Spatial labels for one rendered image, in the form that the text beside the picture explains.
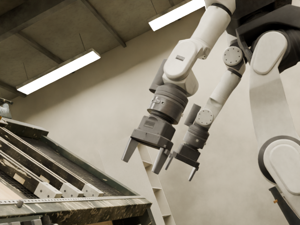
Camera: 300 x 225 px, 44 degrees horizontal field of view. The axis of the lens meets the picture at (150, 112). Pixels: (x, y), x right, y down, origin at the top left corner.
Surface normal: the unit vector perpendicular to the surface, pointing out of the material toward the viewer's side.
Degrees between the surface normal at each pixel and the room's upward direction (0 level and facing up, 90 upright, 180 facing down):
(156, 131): 69
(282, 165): 90
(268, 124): 90
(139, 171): 90
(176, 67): 79
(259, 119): 90
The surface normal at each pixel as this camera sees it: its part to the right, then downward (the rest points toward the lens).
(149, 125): -0.55, -0.44
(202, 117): -0.18, -0.05
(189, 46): -0.35, -0.39
